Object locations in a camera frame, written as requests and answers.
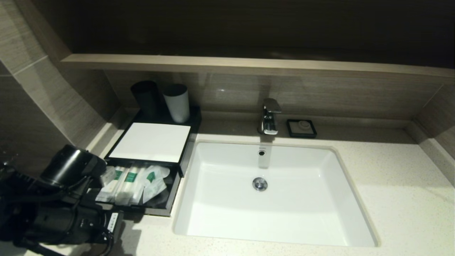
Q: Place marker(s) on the white rectangular sink basin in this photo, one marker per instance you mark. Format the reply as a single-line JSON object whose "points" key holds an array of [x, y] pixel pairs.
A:
{"points": [[284, 199]]}

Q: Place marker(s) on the black tumbler cup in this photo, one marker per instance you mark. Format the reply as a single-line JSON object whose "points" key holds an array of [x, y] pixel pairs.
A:
{"points": [[145, 99]]}

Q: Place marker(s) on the round white soap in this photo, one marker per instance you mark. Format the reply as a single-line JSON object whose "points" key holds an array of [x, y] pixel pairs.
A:
{"points": [[304, 125]]}

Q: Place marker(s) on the black square soap dish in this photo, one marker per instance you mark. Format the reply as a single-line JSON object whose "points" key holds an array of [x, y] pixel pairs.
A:
{"points": [[289, 133]]}

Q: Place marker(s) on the white long plain packet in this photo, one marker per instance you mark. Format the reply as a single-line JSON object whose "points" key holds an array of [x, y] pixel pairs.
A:
{"points": [[139, 188]]}

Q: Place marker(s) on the chrome faucet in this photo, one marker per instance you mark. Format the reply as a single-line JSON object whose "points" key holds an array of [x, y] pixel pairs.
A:
{"points": [[269, 122]]}

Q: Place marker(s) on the green white sachet packet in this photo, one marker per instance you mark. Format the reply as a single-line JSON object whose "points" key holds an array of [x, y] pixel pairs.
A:
{"points": [[156, 185]]}

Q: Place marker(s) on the white square pad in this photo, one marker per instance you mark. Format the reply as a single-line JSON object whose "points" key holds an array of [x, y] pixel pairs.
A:
{"points": [[153, 142]]}

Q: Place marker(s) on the wooden wall ledge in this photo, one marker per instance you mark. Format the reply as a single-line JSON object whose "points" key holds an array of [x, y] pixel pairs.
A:
{"points": [[249, 65]]}

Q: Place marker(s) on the black storage box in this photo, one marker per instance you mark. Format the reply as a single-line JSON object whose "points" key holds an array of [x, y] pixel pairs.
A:
{"points": [[156, 119]]}

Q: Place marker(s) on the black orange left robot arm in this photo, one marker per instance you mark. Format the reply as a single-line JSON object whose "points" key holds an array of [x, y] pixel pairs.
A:
{"points": [[67, 167]]}

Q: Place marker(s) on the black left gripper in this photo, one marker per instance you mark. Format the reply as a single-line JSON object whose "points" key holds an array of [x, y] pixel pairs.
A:
{"points": [[103, 224]]}

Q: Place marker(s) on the white tumbler cup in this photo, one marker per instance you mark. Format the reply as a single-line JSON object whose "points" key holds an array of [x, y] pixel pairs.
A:
{"points": [[177, 106]]}

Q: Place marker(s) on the chrome sink drain stopper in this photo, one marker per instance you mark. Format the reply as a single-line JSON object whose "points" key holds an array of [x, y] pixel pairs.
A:
{"points": [[260, 184]]}

